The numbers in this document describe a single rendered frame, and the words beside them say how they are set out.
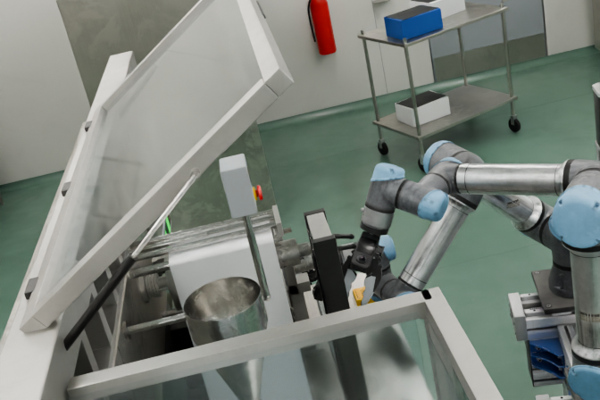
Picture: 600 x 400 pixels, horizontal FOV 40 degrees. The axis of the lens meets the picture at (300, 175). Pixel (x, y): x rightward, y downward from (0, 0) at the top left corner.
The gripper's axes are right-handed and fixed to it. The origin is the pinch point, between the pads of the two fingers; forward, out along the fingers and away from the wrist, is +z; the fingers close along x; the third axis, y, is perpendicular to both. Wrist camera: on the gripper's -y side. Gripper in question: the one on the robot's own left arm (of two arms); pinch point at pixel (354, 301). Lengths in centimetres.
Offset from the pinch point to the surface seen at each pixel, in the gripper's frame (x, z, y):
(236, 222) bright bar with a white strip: 30.2, -16.4, -16.3
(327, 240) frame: 7.1, -21.8, -26.9
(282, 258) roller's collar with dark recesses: 17.9, -10.3, -13.8
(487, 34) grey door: -17, -63, 514
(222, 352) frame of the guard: 10, -21, -89
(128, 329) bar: 39, 0, -51
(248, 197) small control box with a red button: 21, -33, -50
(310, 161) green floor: 83, 54, 386
